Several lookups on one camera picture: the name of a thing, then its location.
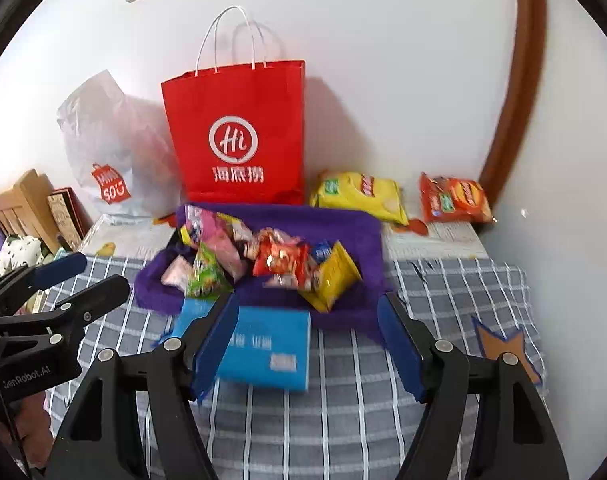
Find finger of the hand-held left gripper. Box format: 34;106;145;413
0;274;131;341
0;252;88;311

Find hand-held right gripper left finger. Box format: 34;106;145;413
44;291;240;480

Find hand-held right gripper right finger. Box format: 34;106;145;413
377;292;569;480

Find blue tissue box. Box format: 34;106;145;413
176;296;313;393

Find green snack packet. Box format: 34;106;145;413
186;242;234;301

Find pale pink snack packet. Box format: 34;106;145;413
161;255;194;288

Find pink triangular snack packet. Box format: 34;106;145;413
204;240;247;281

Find yellow triangular snack packet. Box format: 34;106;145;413
298;240;363;313

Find red orange snack packet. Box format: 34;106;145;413
252;230;311;288

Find pink white snack packet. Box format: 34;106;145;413
228;216;258;261

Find pink yellow snack packet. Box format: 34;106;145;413
178;207;234;261

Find white floral cloth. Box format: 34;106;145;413
0;235;44;281

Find patterned flat box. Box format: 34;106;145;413
46;187;92;251

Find grey checked cloth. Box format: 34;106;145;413
41;247;544;480

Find wooden bed headboard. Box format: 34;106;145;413
0;169;59;251

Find purple towel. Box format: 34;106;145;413
134;202;391;341

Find white plastic shopping bag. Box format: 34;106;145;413
56;70;184;221

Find orange chip bag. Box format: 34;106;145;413
418;172;494;225

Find yellow chip bag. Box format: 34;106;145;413
309;170;409;226

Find red paper bag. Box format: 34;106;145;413
161;6;307;206

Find brown wooden door frame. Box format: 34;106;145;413
478;0;549;231

